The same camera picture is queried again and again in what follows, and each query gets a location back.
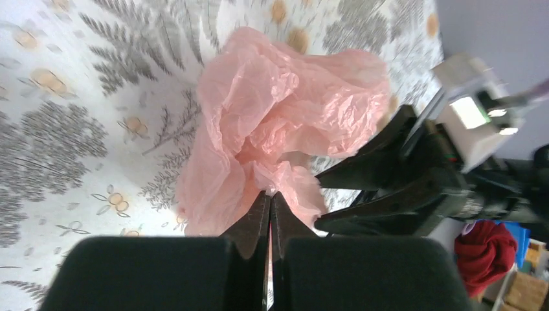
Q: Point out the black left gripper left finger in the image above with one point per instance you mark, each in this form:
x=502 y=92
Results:
x=249 y=262

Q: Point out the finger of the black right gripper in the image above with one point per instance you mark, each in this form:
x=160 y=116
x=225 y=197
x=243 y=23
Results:
x=377 y=214
x=368 y=169

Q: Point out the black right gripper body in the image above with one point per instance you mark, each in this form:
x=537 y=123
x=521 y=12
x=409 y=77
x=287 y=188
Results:
x=505 y=190

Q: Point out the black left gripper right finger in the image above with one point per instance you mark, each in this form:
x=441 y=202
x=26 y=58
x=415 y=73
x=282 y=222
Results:
x=284 y=227

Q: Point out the pink plastic trash bag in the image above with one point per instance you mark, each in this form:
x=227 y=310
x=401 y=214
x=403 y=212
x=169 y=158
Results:
x=266 y=110

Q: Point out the red cloth in background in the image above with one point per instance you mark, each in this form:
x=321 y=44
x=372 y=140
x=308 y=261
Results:
x=484 y=255

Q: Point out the floral patterned table mat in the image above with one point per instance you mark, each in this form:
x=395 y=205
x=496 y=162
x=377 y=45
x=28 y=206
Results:
x=98 y=110

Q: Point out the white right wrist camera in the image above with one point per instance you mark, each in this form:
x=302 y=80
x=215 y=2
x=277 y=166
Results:
x=475 y=133

